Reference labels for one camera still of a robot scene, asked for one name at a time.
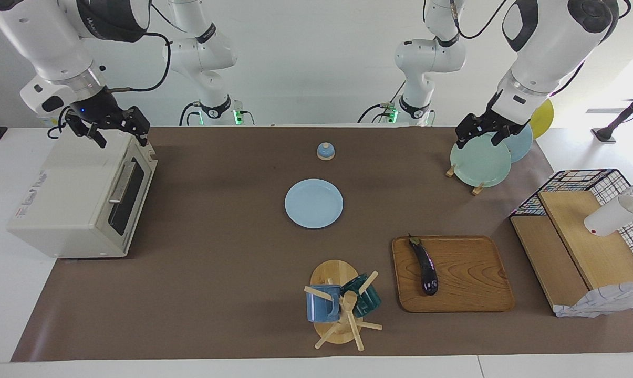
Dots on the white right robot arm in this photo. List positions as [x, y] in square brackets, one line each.
[59, 47]

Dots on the wooden serving tray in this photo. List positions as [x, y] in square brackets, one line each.
[468, 278]

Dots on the pale blue racked plate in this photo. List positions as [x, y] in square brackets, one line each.
[521, 147]

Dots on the teal mug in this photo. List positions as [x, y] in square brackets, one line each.
[369, 302]

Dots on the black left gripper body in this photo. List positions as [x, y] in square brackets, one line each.
[492, 123]

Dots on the blue mug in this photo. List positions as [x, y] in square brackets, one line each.
[319, 307]

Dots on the light blue plate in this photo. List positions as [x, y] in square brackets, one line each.
[313, 203]

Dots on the wooden mug tree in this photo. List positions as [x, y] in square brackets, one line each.
[333, 273]

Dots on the white patterned cloth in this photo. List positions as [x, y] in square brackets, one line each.
[600, 303]

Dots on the mint green plate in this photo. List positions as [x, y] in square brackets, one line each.
[479, 163]

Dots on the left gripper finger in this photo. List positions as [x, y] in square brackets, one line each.
[500, 137]
[464, 131]

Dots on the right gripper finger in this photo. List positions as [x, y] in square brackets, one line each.
[140, 126]
[97, 135]

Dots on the white power strip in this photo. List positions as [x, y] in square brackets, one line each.
[51, 122]

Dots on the yellow plate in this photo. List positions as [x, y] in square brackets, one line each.
[543, 118]

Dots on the blue service bell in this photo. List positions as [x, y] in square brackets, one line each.
[325, 152]

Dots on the black stand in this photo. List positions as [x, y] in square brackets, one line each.
[605, 134]

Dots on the dark purple eggplant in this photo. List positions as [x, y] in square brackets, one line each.
[426, 268]

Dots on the brown table mat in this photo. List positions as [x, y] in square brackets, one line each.
[232, 262]

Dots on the cream toaster oven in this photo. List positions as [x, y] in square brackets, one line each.
[69, 194]

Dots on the wooden plate rack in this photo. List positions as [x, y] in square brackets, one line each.
[450, 170]

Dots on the white plastic cup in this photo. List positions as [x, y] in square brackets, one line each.
[610, 216]

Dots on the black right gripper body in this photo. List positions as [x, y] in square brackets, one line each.
[98, 107]

